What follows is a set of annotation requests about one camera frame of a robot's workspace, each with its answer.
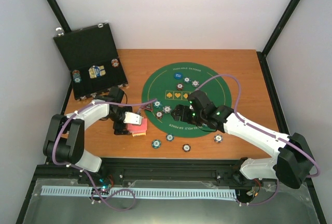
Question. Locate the black poker case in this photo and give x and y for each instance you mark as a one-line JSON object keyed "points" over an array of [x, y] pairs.
{"points": [[84, 48]]}

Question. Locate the black aluminium frame rail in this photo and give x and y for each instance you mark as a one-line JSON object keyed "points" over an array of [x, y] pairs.
{"points": [[274, 204]]}

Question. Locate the mixed chip stack in case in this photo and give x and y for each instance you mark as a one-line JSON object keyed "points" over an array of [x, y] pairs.
{"points": [[76, 76]]}

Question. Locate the round green poker mat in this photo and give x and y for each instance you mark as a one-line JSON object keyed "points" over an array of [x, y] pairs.
{"points": [[161, 85]]}

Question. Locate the grey poker chip stack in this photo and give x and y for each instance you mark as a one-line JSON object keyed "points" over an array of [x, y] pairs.
{"points": [[218, 138]]}

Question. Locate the red playing card deck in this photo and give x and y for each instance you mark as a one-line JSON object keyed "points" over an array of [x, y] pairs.
{"points": [[134, 128]]}

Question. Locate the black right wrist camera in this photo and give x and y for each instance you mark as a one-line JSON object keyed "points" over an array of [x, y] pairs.
{"points": [[200, 102]]}

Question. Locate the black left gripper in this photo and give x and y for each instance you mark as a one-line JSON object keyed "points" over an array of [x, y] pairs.
{"points": [[117, 127]]}

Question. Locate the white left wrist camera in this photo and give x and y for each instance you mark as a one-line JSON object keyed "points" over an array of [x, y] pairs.
{"points": [[132, 118]]}

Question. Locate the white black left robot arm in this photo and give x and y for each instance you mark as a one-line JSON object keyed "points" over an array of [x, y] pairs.
{"points": [[65, 139]]}

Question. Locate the gold playing card box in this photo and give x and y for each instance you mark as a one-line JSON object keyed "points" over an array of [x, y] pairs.
{"points": [[137, 134]]}

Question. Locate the teal poker chip stack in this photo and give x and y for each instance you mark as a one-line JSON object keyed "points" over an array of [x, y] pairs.
{"points": [[156, 144]]}

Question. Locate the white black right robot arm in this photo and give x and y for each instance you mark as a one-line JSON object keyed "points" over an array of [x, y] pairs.
{"points": [[290, 159]]}

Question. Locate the brown poker chip stack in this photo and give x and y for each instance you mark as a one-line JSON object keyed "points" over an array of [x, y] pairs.
{"points": [[186, 148]]}

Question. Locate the light blue cable duct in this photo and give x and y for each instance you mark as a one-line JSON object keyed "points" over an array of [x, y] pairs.
{"points": [[140, 193]]}

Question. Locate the red triangular dealer button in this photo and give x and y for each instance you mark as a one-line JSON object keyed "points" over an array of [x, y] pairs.
{"points": [[148, 107]]}

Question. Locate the orange chip in case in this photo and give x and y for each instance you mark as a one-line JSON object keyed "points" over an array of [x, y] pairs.
{"points": [[115, 62]]}

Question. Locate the blue chips in case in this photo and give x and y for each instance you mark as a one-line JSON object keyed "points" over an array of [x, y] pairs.
{"points": [[96, 71]]}

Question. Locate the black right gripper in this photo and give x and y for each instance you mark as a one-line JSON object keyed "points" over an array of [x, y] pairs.
{"points": [[178, 110]]}

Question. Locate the blue small blind button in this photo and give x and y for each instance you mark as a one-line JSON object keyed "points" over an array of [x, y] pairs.
{"points": [[178, 75]]}

